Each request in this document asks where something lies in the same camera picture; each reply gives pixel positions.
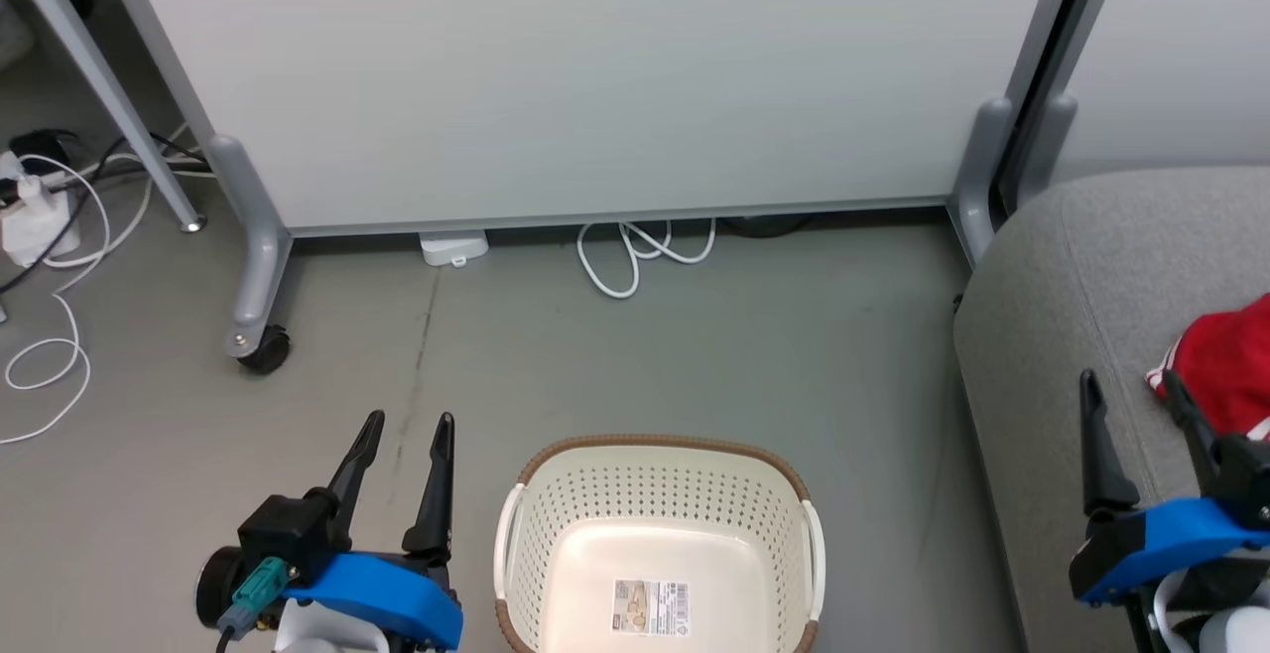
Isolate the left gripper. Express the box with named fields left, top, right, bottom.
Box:
left=236, top=410, right=465, bottom=652

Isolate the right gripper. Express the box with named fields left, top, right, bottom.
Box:
left=1069, top=368, right=1270, bottom=607

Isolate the red and white sweatshirt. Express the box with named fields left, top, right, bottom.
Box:
left=1145, top=292, right=1270, bottom=442

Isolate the cream perforated laundry basket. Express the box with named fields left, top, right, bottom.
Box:
left=492, top=433, right=827, bottom=653

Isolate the grey fabric sofa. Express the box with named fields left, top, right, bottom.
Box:
left=952, top=165, right=1270, bottom=653

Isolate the black caster wheel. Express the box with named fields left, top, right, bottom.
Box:
left=237, top=325, right=293, bottom=375

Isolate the small white adapter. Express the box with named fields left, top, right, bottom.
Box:
left=418, top=230, right=490, bottom=268

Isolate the paper label with barcode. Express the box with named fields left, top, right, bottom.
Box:
left=609, top=579, right=693, bottom=636

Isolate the narrow white partition panel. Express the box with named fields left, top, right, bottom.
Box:
left=1050, top=0, right=1270, bottom=186

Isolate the white power box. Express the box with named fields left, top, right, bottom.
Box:
left=0, top=152, right=83, bottom=268

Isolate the wide white partition panel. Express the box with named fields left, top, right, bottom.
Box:
left=117, top=0, right=1065, bottom=238

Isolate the grey metal table leg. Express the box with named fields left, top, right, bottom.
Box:
left=0, top=0, right=208, bottom=235

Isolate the black power adapter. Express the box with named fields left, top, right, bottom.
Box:
left=9, top=128, right=81, bottom=174

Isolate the teal camera connector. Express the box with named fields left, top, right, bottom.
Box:
left=216, top=556, right=299, bottom=636

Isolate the grey partition post with foot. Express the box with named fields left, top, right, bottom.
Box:
left=92, top=0, right=296, bottom=358

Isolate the grey partition post beside sofa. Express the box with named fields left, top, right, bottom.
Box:
left=946, top=0, right=1134, bottom=269

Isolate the coiled white cable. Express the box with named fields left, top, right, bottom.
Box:
left=576, top=219, right=718, bottom=300

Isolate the long white floor cable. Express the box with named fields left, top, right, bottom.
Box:
left=0, top=152, right=162, bottom=447

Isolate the black cable bundle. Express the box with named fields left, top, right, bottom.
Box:
left=0, top=130, right=211, bottom=297

